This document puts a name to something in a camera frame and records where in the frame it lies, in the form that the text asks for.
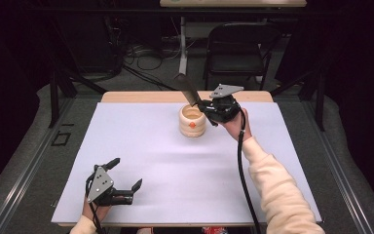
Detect person's right hand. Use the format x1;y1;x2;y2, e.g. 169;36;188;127
222;108;253;143

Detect floor cables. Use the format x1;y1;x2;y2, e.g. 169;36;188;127
121;40;183;93

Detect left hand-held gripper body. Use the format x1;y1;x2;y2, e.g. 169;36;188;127
85;164;134;207

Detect white table leg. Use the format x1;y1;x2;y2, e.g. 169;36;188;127
177;15;190;76

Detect person's left hand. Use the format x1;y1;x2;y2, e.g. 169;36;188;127
81;194;112;224

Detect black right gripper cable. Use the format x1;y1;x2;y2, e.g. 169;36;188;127
237;109;263;234

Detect cream ringed cup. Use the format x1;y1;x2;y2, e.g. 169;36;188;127
178;103;207;138

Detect black metal stand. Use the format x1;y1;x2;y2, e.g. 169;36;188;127
269;62;327;133
47;66;109;129

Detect black folding chair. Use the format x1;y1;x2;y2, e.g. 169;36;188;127
202;21;282;93

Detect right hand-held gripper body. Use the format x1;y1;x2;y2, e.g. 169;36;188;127
206;84;244;124

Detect white table mat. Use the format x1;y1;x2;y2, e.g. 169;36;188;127
51;101;323;225

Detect red patterned object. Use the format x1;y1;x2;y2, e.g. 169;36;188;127
201;226;229;234

